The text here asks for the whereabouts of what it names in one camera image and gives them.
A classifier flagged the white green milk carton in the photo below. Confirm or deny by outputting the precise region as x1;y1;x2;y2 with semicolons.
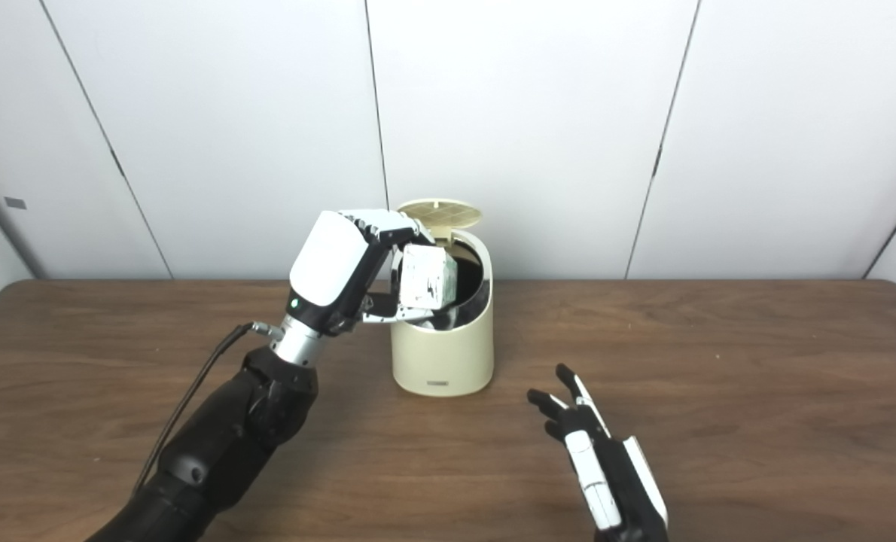
398;242;461;312

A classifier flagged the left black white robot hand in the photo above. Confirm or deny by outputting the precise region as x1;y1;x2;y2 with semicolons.
288;209;438;336

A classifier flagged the cream-colored bin body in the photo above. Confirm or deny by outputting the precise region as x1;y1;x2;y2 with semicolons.
390;230;495;398

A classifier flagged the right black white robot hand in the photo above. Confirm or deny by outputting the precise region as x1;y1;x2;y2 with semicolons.
526;364;670;542

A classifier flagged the cream round bin lid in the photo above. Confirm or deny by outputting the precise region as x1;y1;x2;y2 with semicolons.
396;198;484;243

